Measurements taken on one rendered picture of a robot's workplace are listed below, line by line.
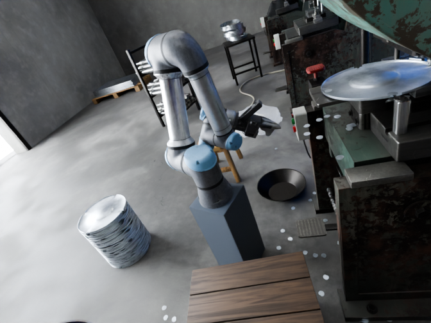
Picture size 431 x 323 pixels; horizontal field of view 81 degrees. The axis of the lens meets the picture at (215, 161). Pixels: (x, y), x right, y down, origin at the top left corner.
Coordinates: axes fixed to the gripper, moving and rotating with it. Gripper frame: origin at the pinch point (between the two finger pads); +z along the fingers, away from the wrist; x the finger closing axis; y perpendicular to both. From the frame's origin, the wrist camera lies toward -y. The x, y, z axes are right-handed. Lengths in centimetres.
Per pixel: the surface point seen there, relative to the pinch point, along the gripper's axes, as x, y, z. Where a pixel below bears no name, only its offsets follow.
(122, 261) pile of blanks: 25, 96, -62
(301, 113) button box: 3.1, -9.4, 6.0
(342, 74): 12.5, -29.7, 10.4
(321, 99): 28.0, -24.7, 1.6
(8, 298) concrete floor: 41, 141, -131
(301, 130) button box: 3.8, -2.1, 8.9
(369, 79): 24.3, -32.7, 13.5
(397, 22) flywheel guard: 71, -48, -11
